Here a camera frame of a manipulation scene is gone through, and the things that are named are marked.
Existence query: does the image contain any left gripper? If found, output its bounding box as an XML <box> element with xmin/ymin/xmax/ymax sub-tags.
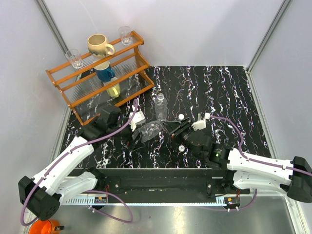
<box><xmin>108</xmin><ymin>112</ymin><xmax>146</xmax><ymax>151</ymax></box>

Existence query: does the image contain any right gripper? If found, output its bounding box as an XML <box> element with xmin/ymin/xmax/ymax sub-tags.
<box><xmin>161</xmin><ymin>117</ymin><xmax>201</xmax><ymax>160</ymax></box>

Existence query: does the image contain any clear plastic bottle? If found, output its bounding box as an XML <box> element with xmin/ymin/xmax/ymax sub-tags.
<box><xmin>132</xmin><ymin>120</ymin><xmax>163</xmax><ymax>143</ymax></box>
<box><xmin>155</xmin><ymin>93</ymin><xmax>168</xmax><ymax>121</ymax></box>

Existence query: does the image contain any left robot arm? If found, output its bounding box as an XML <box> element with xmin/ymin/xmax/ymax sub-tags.
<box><xmin>18</xmin><ymin>100</ymin><xmax>138</xmax><ymax>226</ymax></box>

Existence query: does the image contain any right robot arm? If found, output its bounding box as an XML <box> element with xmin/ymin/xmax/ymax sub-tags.
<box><xmin>165</xmin><ymin>118</ymin><xmax>312</xmax><ymax>203</ymax></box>

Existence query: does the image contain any yellow ceramic mug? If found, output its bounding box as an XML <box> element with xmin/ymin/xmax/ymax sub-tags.
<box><xmin>103</xmin><ymin>77</ymin><xmax>121</xmax><ymax>98</ymax></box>

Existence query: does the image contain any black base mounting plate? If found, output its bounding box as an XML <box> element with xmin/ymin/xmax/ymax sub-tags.
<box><xmin>67</xmin><ymin>167</ymin><xmax>252</xmax><ymax>198</ymax></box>

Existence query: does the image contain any orange wooden shelf rack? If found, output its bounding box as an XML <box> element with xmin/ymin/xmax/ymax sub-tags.
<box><xmin>46</xmin><ymin>31</ymin><xmax>155</xmax><ymax>125</ymax></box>

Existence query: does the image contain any blue ceramic mug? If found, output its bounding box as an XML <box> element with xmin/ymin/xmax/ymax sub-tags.
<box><xmin>94</xmin><ymin>61</ymin><xmax>115</xmax><ymax>82</ymax></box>

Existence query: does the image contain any beige ceramic mug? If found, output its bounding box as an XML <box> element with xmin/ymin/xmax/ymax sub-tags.
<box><xmin>88</xmin><ymin>34</ymin><xmax>115</xmax><ymax>59</ymax></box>

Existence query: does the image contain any clear drinking glass left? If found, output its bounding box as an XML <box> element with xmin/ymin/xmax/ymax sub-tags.
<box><xmin>65</xmin><ymin>49</ymin><xmax>83</xmax><ymax>69</ymax></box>

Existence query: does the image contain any clear drinking glass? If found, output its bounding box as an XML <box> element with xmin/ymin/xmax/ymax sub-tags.
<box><xmin>65</xmin><ymin>49</ymin><xmax>83</xmax><ymax>69</ymax></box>
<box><xmin>118</xmin><ymin>26</ymin><xmax>132</xmax><ymax>46</ymax></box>

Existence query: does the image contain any clear drinking glass right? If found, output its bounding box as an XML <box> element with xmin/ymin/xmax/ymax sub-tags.
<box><xmin>118</xmin><ymin>26</ymin><xmax>132</xmax><ymax>46</ymax></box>

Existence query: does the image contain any orange cup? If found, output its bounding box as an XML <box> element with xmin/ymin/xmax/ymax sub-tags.
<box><xmin>29</xmin><ymin>219</ymin><xmax>64</xmax><ymax>234</ymax></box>

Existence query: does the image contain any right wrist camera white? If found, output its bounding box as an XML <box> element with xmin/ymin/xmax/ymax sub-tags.
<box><xmin>192</xmin><ymin>113</ymin><xmax>210</xmax><ymax>131</ymax></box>

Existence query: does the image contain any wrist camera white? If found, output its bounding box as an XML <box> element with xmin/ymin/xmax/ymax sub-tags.
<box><xmin>192</xmin><ymin>113</ymin><xmax>210</xmax><ymax>131</ymax></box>
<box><xmin>129</xmin><ymin>111</ymin><xmax>146</xmax><ymax>132</ymax></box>

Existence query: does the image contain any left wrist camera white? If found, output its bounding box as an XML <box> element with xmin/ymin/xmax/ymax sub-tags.
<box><xmin>129</xmin><ymin>111</ymin><xmax>146</xmax><ymax>132</ymax></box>

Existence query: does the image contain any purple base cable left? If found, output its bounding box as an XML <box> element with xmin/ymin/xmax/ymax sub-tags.
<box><xmin>89</xmin><ymin>188</ymin><xmax>134</xmax><ymax>224</ymax></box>

